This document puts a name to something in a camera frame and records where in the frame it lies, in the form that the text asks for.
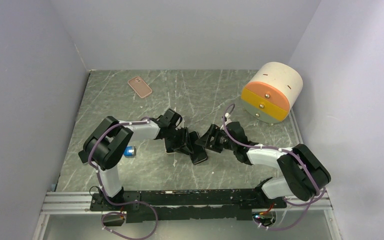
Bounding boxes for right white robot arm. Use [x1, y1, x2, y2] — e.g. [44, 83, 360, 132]
[194, 121, 332, 208]

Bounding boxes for beige phone case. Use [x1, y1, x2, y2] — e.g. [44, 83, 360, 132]
[164, 138, 178, 154]

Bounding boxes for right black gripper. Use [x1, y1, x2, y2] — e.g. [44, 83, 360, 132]
[194, 124, 237, 154]

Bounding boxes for pink phone case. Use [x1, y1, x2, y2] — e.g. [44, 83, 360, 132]
[127, 76, 153, 99]

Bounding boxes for aluminium frame rail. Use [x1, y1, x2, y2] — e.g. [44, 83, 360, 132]
[40, 192, 333, 215]

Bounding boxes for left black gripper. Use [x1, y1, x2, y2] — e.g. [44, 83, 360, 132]
[166, 126, 194, 156]

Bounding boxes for blue grey small cylinder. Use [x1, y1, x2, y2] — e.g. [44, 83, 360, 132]
[123, 146, 137, 158]

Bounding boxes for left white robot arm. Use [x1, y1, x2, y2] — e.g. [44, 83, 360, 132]
[78, 108, 194, 210]

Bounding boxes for round drawer cabinet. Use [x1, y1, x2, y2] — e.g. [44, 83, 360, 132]
[240, 61, 303, 124]

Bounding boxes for black phone case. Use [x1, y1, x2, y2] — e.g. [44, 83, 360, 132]
[189, 131, 208, 165]

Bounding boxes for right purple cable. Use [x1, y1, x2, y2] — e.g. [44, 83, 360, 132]
[221, 103, 327, 232]

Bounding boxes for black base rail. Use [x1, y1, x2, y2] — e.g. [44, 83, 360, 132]
[89, 188, 287, 223]

